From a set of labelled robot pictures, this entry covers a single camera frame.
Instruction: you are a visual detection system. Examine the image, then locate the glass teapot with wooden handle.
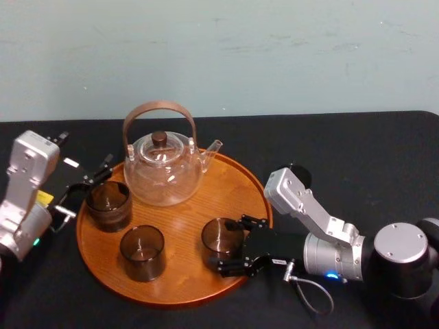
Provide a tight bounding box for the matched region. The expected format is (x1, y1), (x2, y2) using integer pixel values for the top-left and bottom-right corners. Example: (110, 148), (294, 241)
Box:
(122, 101), (224, 207)

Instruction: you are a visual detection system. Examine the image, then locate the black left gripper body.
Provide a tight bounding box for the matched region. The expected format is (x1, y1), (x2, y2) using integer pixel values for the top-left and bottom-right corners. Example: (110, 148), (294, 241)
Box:
(36, 149), (91, 210)

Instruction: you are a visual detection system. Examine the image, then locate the black table cloth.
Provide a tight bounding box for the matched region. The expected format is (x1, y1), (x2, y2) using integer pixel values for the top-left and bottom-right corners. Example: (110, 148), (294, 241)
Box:
(0, 110), (439, 329)

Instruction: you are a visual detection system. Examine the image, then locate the smoked glass cup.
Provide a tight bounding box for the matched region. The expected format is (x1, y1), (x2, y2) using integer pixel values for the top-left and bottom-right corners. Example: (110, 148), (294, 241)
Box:
(84, 180), (133, 233)
(119, 224), (165, 282)
(200, 217), (245, 269)

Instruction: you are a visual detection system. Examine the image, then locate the pale wall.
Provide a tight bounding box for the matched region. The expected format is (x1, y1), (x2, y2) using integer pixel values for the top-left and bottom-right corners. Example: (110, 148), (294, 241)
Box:
(0, 0), (439, 123)

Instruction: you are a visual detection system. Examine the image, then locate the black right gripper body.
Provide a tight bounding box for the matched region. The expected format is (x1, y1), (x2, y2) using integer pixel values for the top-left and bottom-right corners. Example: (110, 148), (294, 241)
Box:
(241, 228), (307, 280)

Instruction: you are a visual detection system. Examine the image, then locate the glass lid with brown knob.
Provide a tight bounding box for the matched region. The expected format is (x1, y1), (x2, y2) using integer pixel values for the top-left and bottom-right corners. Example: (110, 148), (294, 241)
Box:
(140, 130), (188, 162)

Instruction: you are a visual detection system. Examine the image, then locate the thin dark cable silver plug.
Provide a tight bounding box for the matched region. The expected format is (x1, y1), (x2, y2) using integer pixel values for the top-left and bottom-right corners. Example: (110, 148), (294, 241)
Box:
(50, 204), (77, 234)
(282, 260), (335, 316)

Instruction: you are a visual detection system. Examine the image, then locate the round wooden tray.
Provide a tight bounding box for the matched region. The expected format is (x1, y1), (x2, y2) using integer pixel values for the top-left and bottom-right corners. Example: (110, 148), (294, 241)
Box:
(75, 147), (274, 306)

